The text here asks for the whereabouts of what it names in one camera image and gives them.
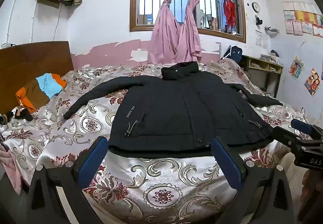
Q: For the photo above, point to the wooden desk with cubbies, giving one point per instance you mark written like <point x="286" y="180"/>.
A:
<point x="267" y="67"/>

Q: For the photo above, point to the dark object on desk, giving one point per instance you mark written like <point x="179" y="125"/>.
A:
<point x="274" y="53"/>

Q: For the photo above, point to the white power strip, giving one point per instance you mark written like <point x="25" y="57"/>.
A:
<point x="7" y="45"/>

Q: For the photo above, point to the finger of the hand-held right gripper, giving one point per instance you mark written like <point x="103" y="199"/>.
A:
<point x="300" y="125"/>
<point x="284" y="135"/>

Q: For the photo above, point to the pink cloth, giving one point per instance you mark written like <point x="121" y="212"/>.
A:
<point x="11" y="168"/>

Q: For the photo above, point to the round wall clock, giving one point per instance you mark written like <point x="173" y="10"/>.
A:
<point x="255" y="7"/>

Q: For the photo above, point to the pink curtain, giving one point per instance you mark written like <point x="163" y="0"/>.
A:
<point x="189" y="34"/>
<point x="164" y="32"/>

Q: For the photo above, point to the black wall object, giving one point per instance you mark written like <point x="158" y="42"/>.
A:
<point x="258" y="21"/>

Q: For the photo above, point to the wooden headboard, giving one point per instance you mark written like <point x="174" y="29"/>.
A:
<point x="30" y="62"/>

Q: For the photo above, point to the black padded jacket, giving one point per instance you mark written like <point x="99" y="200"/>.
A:
<point x="164" y="113"/>

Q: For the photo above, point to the cartoon wall poster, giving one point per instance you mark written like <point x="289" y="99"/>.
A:
<point x="296" y="67"/>

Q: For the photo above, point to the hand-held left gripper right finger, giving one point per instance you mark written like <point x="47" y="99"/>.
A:
<point x="227" y="163"/>

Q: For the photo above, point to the person's right hand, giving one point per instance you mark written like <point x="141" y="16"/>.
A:
<point x="311" y="188"/>

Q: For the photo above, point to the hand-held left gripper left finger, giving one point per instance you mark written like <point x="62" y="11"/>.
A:
<point x="92" y="161"/>

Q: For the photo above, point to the wooden framed barred window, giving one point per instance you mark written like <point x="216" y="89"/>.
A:
<point x="141" y="28"/>

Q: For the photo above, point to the small wall shelf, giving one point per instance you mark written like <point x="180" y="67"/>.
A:
<point x="271" y="29"/>

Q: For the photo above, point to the red hanging garment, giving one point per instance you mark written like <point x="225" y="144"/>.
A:
<point x="229" y="14"/>

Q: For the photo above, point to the floral satin bedspread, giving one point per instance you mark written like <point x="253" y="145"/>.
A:
<point x="161" y="188"/>

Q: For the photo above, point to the orange brown blue pillow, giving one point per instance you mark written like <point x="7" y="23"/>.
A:
<point x="32" y="92"/>

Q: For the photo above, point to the family picture wall poster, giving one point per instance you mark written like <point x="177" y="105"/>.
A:
<point x="312" y="82"/>

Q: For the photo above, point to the dark blue backpack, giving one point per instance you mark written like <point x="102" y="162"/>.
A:
<point x="233" y="53"/>

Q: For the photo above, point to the white wall papers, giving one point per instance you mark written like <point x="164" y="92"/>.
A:
<point x="260" y="39"/>

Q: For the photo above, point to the group of wall certificates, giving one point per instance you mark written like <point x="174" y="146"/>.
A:
<point x="302" y="18"/>

